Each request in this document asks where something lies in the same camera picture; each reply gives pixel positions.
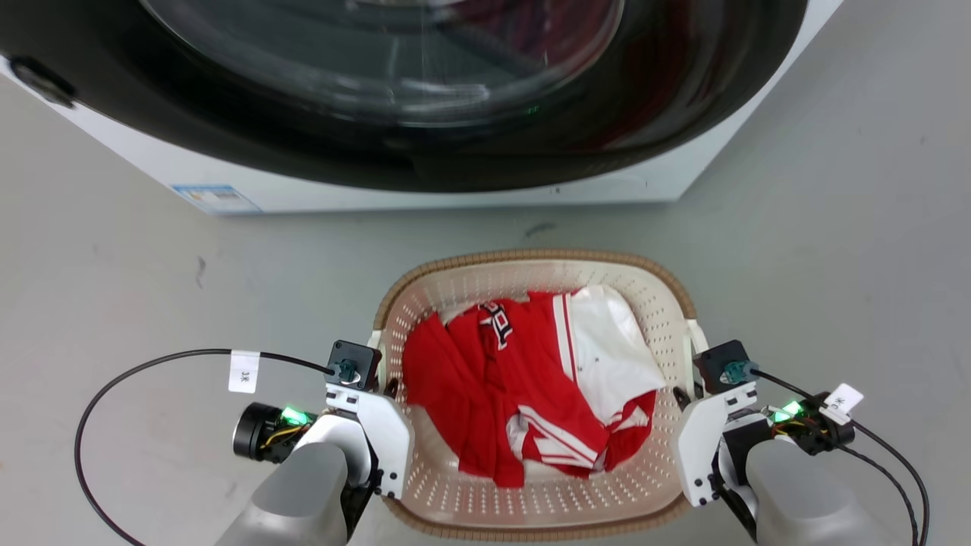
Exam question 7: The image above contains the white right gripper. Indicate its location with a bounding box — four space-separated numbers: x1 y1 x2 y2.
672 381 760 507

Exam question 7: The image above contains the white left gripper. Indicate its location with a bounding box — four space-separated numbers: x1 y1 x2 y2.
325 377 415 501

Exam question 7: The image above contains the beige perforated laundry basket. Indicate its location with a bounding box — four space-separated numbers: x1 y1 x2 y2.
369 249 711 542

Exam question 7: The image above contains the white shirt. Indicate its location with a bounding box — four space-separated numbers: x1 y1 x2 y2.
567 284 667 425

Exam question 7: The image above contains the red white-striped jersey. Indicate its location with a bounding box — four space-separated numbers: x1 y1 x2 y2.
401 291 658 489

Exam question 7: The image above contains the white washing machine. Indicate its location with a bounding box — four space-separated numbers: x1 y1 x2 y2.
0 0 844 217

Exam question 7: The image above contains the blue white label sticker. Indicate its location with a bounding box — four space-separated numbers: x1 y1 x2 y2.
170 184 263 216

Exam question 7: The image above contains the black round glass washer door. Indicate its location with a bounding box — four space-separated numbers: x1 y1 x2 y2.
0 0 809 193

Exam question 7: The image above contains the black washer door hinge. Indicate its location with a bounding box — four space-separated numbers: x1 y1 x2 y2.
8 56 77 108

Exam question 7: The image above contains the white left cable tag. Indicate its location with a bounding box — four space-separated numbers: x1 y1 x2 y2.
228 350 261 394

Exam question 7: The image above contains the white cable tag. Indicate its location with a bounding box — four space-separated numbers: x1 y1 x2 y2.
228 350 261 394
819 383 866 425

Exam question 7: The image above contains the white right cable tag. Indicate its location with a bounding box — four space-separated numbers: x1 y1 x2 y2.
819 383 866 425

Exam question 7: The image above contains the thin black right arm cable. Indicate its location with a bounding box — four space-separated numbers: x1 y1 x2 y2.
833 443 922 546

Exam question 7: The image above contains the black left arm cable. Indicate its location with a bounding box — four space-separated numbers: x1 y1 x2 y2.
74 348 335 546

